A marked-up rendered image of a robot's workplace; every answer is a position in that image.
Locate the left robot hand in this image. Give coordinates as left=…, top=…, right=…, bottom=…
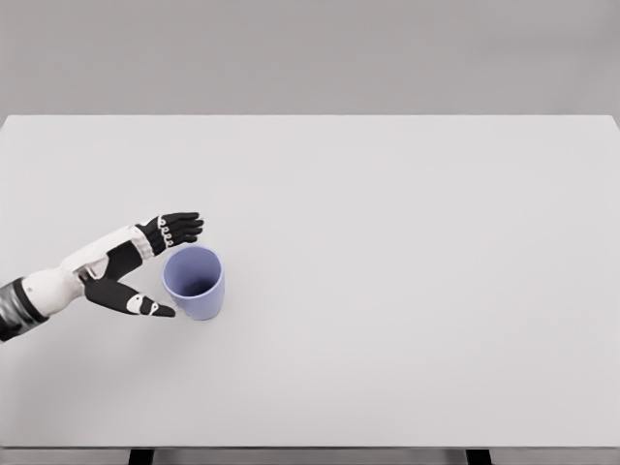
left=59, top=211, right=205, bottom=320

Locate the lavender blue cup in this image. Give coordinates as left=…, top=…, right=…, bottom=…
left=161, top=245, right=226, bottom=322

